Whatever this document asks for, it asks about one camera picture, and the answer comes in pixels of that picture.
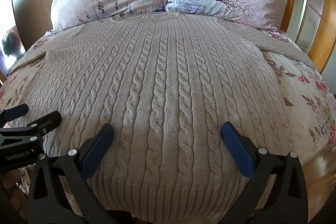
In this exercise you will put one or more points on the wooden headboard with panels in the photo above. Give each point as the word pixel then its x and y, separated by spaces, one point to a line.
pixel 311 25

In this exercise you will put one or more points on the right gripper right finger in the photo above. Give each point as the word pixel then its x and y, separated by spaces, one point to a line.
pixel 276 191

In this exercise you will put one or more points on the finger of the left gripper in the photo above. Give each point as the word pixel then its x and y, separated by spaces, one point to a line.
pixel 8 115
pixel 44 122

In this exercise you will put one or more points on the floral bedspread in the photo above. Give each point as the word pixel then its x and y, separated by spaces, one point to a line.
pixel 302 98

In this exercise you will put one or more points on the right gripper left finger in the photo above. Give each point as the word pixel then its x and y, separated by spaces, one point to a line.
pixel 48 203

